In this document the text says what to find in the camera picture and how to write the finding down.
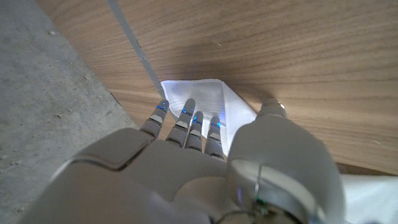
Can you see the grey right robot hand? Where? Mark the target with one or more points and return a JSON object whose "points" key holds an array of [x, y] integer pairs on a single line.
{"points": [[174, 174]]}

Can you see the white cloth napkin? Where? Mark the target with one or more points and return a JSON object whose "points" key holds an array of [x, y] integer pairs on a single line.
{"points": [[211, 93]]}

